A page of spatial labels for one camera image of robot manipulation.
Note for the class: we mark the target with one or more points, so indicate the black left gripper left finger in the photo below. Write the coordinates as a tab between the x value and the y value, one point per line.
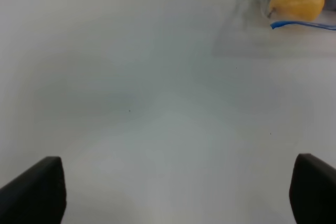
38	195

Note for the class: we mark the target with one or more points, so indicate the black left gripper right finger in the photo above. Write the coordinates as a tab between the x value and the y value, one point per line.
312	190

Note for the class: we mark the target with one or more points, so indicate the clear zip bag blue zipper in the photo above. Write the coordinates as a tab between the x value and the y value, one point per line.
257	27

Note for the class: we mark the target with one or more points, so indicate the yellow pear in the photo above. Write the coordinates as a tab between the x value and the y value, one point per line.
303	10

